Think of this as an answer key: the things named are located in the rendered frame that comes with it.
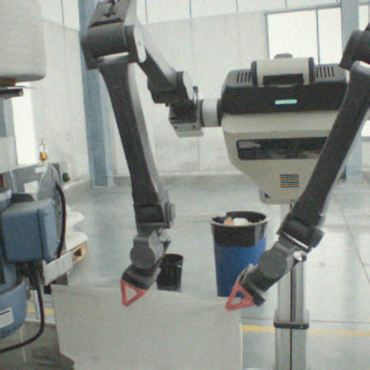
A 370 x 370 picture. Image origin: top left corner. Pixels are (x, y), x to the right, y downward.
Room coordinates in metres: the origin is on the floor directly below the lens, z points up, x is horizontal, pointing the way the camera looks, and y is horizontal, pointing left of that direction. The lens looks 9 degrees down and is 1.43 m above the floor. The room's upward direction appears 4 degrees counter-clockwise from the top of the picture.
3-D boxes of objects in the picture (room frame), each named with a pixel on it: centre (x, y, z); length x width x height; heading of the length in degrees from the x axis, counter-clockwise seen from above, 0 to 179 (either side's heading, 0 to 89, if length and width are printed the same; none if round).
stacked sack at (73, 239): (4.28, 1.41, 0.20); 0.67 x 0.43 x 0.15; 164
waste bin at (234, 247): (3.17, -0.40, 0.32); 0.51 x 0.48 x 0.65; 164
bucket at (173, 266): (3.44, 0.19, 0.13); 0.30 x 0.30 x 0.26
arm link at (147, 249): (0.88, 0.08, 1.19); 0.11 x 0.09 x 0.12; 165
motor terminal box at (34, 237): (0.68, 0.27, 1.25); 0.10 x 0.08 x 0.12; 9
